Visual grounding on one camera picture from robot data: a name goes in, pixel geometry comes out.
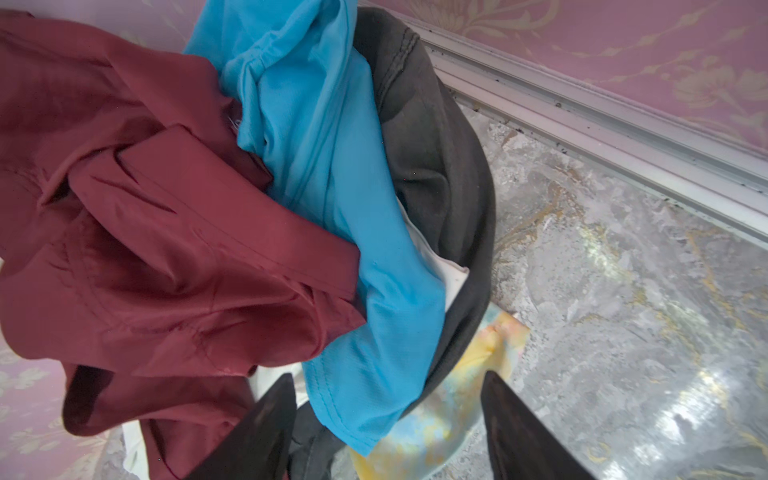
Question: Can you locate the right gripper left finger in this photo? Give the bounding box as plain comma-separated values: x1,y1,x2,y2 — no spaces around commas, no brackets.
186,374,297,480

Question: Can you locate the tie-dye pastel cloth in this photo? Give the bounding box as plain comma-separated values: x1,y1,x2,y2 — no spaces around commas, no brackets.
349,303,530,479

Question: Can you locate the maroon shirt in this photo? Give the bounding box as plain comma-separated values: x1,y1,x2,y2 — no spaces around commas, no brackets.
1,12,365,479

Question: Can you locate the white cloth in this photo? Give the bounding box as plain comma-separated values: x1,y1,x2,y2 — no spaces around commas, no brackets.
122,202,470,480

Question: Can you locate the turquoise cloth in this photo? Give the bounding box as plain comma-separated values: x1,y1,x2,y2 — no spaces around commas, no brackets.
186,1,445,455

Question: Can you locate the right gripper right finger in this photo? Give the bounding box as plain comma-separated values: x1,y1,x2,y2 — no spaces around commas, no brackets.
481,371,594,480

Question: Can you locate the dark grey cloth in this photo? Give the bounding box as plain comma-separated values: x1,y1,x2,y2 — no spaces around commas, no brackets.
287,7,498,480

